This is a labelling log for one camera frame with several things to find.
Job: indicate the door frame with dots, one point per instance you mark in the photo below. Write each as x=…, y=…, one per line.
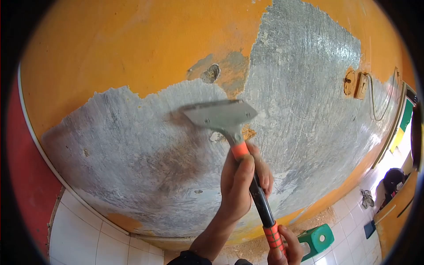
x=392, y=132

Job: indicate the crumpled grey rag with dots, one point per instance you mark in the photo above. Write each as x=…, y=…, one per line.
x=367, y=198

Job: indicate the person's body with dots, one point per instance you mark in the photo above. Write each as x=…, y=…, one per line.
x=188, y=259

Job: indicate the green plastic stool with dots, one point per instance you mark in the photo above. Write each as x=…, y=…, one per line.
x=316, y=239

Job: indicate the person's left hand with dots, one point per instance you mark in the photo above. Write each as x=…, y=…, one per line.
x=233, y=188

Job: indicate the white corner conduit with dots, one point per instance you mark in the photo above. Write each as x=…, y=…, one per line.
x=39, y=145

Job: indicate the wooden door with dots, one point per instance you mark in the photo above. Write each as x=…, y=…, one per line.
x=396, y=215

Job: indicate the person's left thumb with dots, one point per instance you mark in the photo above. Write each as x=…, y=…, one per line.
x=244, y=167

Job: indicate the person's right thumb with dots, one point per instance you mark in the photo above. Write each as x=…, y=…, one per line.
x=289, y=237

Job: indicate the person's left fingers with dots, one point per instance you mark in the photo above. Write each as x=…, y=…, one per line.
x=265, y=174

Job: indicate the round orange wall fitting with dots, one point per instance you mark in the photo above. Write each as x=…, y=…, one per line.
x=348, y=82

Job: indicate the orange painted wall switch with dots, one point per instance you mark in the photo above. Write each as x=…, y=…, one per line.
x=361, y=86

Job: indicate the person's right fingers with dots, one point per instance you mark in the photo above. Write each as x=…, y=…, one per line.
x=275, y=256

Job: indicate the blue dustpan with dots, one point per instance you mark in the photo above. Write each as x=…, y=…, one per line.
x=369, y=229

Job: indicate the person's right hand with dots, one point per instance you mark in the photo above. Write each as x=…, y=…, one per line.
x=291, y=251

